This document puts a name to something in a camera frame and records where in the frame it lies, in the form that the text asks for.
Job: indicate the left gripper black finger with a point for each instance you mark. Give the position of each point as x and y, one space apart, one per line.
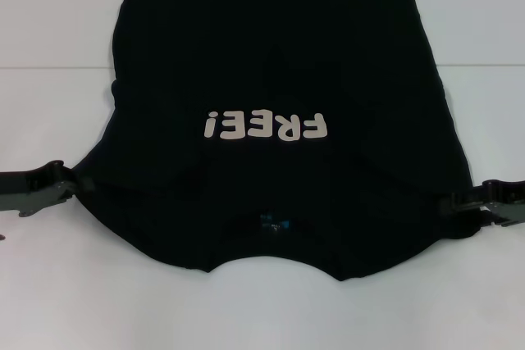
84 184

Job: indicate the black shirt with FREE print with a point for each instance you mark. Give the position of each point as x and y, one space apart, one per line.
262 59

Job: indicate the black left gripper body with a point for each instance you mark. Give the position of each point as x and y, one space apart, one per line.
33 190

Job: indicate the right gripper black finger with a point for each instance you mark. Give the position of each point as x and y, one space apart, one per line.
461 204

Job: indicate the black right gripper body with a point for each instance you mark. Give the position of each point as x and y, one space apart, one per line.
506 202

